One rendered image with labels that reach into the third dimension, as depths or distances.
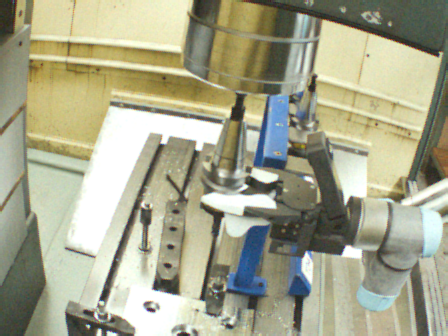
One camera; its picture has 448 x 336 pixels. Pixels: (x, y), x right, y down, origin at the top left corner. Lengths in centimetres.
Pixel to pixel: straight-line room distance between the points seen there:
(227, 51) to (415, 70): 126
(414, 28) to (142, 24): 133
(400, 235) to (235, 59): 35
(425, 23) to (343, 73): 124
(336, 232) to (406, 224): 11
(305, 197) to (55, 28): 131
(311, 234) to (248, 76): 25
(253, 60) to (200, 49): 6
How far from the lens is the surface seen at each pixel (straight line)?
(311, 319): 115
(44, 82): 196
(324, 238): 76
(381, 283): 82
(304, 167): 99
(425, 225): 77
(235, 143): 69
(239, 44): 57
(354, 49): 172
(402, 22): 52
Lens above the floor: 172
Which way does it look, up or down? 32 degrees down
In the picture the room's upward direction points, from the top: 11 degrees clockwise
